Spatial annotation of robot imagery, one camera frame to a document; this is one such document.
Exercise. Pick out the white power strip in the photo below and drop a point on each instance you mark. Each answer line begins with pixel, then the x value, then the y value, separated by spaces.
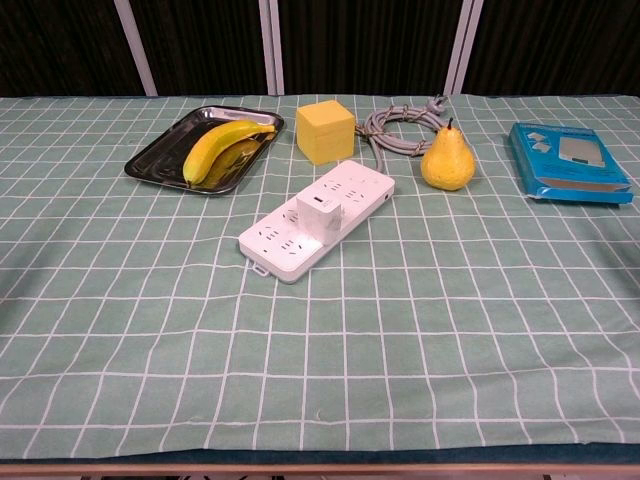
pixel 345 200

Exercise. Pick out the white plug adapter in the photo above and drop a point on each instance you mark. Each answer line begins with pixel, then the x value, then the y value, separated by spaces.
pixel 317 215

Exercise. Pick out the green checked tablecloth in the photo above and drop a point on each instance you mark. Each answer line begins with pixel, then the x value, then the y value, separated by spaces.
pixel 320 325

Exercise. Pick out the yellow banana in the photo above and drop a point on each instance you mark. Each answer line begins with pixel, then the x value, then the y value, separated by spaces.
pixel 215 147

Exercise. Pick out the yellow foam cube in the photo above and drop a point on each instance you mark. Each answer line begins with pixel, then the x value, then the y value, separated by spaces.
pixel 325 132

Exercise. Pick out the yellow pear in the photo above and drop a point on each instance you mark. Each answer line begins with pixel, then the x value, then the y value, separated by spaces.
pixel 447 161

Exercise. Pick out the black metal tray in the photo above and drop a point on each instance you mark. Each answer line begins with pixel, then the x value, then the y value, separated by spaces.
pixel 160 160

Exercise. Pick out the blue cardboard box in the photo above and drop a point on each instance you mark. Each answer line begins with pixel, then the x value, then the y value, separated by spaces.
pixel 565 160

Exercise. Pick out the white frame post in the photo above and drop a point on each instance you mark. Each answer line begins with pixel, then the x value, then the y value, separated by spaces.
pixel 272 45
pixel 462 45
pixel 135 45

